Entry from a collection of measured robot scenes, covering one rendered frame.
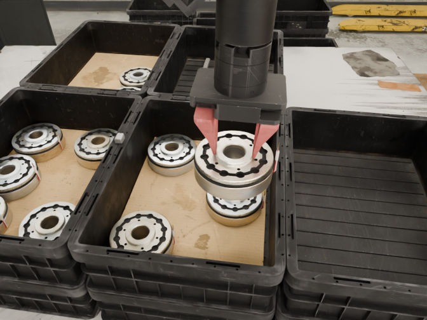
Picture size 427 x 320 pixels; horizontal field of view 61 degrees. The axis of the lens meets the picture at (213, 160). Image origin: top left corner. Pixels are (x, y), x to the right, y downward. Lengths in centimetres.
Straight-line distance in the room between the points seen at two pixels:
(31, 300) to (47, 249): 22
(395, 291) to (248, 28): 36
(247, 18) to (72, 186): 53
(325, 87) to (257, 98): 96
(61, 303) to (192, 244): 25
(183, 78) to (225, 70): 70
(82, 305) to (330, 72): 113
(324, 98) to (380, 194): 57
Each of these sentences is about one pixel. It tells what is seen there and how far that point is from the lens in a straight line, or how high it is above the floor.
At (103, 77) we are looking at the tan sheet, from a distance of 112.
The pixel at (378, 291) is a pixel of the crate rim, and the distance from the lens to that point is 52.
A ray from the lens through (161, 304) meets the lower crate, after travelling 60.
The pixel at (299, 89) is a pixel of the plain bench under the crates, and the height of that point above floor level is 70.
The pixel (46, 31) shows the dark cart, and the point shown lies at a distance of 273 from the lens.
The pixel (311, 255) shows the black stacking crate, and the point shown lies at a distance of 64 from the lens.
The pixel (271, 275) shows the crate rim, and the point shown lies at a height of 93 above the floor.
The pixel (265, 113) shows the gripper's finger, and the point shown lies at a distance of 40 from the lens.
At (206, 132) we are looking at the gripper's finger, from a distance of 41.
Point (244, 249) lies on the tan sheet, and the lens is 63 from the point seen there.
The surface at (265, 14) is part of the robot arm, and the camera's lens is 35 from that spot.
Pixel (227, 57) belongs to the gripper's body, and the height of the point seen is 119.
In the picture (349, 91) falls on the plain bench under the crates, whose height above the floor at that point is 70.
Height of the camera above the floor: 135
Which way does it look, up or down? 42 degrees down
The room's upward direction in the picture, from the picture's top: straight up
